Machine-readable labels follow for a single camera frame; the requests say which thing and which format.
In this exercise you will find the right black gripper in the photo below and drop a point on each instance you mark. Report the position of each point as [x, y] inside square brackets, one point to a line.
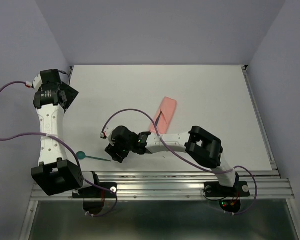
[113, 150]

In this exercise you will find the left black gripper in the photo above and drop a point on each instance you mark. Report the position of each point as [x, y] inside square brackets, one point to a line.
[71, 93]

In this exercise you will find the teal plastic spoon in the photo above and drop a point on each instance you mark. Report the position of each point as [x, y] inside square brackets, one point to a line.
[82, 155]

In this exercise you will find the teal plastic utensil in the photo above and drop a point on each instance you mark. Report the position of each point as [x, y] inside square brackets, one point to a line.
[159, 119]

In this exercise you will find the pink satin napkin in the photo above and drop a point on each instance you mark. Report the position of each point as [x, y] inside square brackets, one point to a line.
[168, 107]

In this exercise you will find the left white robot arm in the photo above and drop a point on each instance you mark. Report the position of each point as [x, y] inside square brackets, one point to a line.
[55, 173]

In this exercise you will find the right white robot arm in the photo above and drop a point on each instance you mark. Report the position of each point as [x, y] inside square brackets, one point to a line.
[203, 147]

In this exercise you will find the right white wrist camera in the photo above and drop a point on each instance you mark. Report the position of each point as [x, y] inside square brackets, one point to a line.
[106, 134]

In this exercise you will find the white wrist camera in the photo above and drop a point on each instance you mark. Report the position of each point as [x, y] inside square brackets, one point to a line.
[106, 134]
[36, 83]

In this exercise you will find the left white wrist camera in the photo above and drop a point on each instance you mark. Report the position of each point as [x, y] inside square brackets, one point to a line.
[36, 83]

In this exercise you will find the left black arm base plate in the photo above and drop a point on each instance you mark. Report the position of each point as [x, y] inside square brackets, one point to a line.
[92, 192]

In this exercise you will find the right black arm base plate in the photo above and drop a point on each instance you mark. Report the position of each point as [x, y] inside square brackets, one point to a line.
[213, 189]

